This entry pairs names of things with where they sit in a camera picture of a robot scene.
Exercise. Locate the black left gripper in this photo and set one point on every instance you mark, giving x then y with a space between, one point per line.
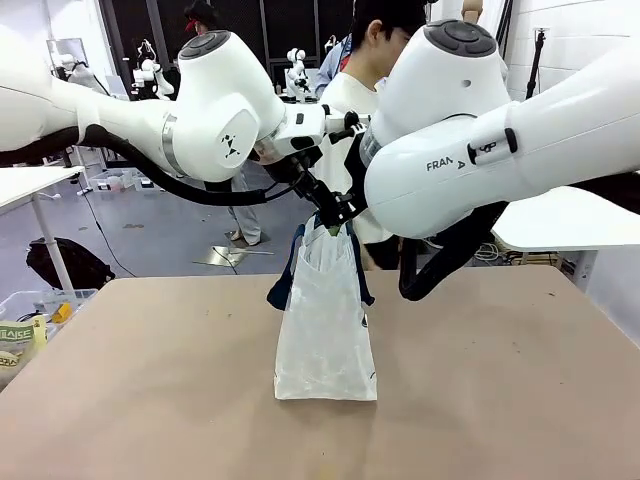
325 200

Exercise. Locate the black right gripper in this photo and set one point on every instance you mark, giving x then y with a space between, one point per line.
356 172

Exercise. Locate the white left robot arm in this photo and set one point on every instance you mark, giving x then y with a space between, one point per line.
215 115

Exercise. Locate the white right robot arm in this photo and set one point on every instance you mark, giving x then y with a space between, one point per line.
500 150

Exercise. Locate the black bag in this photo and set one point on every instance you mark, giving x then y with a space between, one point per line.
70 265

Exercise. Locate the person's right hand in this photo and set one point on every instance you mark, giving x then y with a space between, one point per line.
368 257

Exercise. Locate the person in white T-shirt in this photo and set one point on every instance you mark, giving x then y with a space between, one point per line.
350 95

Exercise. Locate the person in grey trousers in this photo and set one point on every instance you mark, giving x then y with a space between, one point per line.
245 220

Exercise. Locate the person in blue shirt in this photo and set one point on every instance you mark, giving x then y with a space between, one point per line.
332 70

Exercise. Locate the flat metal plate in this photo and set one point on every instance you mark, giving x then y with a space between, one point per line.
225 256

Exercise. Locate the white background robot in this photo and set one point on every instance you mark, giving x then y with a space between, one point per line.
152 70
298 75

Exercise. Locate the white rounded table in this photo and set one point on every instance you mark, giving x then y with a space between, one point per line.
560 220

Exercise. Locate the black tripod stand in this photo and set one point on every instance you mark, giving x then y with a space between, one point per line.
537 60

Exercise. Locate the clear storage boxes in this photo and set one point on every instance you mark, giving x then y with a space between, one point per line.
120 180

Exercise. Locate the small yellow box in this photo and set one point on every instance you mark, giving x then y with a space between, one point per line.
62 314

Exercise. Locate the clear plastic bin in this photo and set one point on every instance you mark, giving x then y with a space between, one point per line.
45 300

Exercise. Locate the yellow printed package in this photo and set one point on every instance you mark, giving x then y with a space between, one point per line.
20 340

